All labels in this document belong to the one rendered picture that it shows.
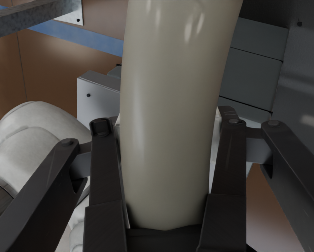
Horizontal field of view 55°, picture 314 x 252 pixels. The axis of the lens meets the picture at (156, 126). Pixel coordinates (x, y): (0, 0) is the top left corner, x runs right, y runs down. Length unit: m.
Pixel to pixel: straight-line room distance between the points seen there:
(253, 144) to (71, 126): 0.48
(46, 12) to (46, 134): 1.11
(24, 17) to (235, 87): 1.03
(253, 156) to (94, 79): 0.61
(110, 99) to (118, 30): 0.99
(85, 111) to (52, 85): 1.34
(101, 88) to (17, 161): 0.27
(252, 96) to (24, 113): 0.51
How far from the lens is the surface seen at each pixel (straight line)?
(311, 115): 1.56
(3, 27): 1.45
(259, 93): 0.80
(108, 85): 0.72
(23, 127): 0.60
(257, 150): 0.16
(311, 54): 1.44
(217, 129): 0.17
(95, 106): 0.74
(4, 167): 0.56
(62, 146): 0.16
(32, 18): 1.56
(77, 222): 0.61
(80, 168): 0.16
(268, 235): 2.13
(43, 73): 2.11
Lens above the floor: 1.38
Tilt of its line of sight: 50 degrees down
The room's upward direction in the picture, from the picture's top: 142 degrees counter-clockwise
